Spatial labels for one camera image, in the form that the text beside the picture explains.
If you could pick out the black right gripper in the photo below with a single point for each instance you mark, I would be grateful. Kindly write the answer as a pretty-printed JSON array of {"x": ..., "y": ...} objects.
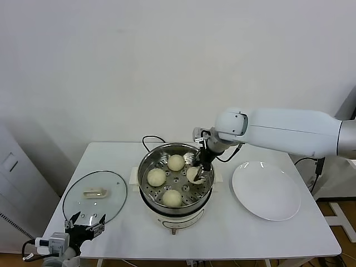
[{"x": 205, "y": 160}]

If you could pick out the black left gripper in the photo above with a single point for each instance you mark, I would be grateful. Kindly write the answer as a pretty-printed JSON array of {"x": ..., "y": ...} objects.
[{"x": 79, "y": 234}]

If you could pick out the white steamed baozi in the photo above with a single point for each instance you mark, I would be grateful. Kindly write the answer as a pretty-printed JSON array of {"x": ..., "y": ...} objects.
[
  {"x": 171, "y": 198},
  {"x": 156, "y": 177},
  {"x": 175, "y": 162},
  {"x": 191, "y": 173}
]

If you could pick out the round glass lid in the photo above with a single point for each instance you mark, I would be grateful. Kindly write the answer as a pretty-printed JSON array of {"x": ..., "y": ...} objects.
[{"x": 111, "y": 189}]

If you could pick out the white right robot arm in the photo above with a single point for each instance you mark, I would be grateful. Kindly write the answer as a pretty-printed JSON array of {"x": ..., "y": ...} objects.
[{"x": 292, "y": 128}]

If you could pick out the stainless steel steamer pot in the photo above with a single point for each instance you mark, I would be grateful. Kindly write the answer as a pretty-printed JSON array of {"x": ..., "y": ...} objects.
[{"x": 147, "y": 161}]

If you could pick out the white table leg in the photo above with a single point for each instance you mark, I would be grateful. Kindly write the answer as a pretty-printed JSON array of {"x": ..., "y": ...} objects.
[
  {"x": 99, "y": 263},
  {"x": 268, "y": 263}
]

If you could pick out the cream electric cooker base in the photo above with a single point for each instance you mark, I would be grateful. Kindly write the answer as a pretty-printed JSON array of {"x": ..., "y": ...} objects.
[{"x": 180, "y": 222}]

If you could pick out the white round plate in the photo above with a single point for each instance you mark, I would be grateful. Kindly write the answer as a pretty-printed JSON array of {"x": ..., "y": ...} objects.
[{"x": 267, "y": 192}]

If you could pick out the white cabinet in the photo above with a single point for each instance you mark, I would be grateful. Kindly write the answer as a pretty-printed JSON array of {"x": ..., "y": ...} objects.
[{"x": 16, "y": 172}]

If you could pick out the black adapter box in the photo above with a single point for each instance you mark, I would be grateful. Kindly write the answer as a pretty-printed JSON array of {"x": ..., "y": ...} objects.
[{"x": 320, "y": 167}]

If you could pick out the dark monitor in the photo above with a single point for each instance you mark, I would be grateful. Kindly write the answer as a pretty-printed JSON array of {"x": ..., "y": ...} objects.
[{"x": 351, "y": 101}]

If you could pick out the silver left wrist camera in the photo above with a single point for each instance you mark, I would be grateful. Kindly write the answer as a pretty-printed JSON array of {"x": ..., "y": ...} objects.
[{"x": 57, "y": 242}]

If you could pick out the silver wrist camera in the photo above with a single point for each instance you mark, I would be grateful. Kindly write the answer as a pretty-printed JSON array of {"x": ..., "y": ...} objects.
[
  {"x": 57, "y": 242},
  {"x": 198, "y": 134}
]

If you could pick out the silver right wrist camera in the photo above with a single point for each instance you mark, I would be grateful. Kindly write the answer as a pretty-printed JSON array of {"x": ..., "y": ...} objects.
[{"x": 198, "y": 134}]

